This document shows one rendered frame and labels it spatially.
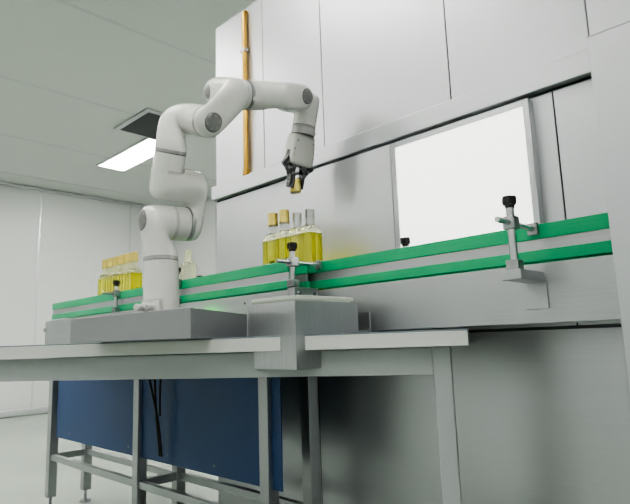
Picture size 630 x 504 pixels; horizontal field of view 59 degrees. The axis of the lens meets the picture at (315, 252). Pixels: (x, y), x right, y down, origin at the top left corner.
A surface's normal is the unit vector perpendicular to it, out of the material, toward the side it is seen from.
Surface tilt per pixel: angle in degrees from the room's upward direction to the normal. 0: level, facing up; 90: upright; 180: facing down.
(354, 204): 90
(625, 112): 90
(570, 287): 90
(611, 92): 90
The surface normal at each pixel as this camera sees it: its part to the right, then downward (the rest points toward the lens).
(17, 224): 0.71, -0.14
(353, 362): -0.28, -0.14
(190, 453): -0.70, -0.09
